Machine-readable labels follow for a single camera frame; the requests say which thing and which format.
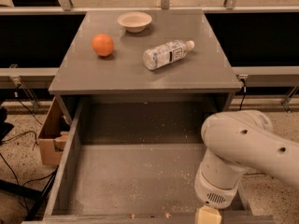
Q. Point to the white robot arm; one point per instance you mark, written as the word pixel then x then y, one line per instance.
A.
pixel 236 142

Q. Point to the black tripod stand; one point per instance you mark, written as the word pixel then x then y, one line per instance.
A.
pixel 32 198

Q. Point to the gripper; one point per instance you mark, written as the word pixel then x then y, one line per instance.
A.
pixel 215 192

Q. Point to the grey top drawer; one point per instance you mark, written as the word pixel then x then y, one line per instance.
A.
pixel 130 162

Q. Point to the brown cardboard box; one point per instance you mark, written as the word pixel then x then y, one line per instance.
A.
pixel 53 135

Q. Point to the orange fruit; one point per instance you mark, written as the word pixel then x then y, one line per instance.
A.
pixel 103 45

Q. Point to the grey drawer cabinet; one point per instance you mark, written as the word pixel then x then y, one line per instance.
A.
pixel 83 72

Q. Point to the clear plastic water bottle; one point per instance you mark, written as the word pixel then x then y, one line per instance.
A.
pixel 166 53

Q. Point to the white paper bowl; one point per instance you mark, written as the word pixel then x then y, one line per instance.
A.
pixel 134 22

